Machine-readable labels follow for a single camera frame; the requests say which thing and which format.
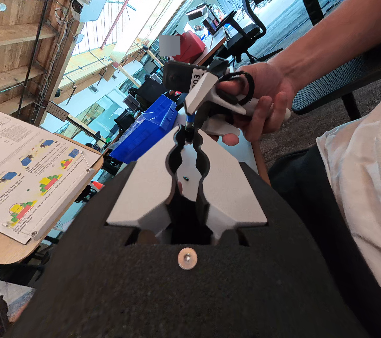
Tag light panel on stand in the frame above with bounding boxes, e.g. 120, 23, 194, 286
186, 4, 209, 22

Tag person's right forearm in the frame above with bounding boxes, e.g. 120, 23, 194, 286
268, 0, 381, 89

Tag red storage bin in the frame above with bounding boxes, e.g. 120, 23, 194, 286
180, 31, 206, 63

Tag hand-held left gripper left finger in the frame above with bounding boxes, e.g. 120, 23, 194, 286
106, 127, 183, 244

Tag white security camera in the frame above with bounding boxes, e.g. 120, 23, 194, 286
70, 0, 107, 23

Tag person's right hand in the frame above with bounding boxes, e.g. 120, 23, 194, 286
217, 61, 297, 147

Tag person's black pants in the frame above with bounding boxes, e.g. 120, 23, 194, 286
267, 147, 381, 338

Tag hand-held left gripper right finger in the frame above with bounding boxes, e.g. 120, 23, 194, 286
194, 131, 268, 244

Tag black office chair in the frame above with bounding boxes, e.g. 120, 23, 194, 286
216, 0, 283, 62

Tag black mesh chair seat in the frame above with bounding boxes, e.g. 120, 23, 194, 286
291, 52, 381, 120

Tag blue storage bin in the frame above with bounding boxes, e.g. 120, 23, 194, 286
109, 94, 178, 165

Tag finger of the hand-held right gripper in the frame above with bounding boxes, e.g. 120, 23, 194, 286
197, 101, 240, 137
185, 73, 220, 116

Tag wooden desk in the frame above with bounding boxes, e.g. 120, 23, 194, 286
205, 36, 227, 65

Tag black lego beam blue pin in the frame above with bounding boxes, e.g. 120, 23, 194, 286
185, 113, 196, 143

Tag lego instruction sheet board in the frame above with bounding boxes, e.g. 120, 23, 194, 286
0, 111, 96, 245

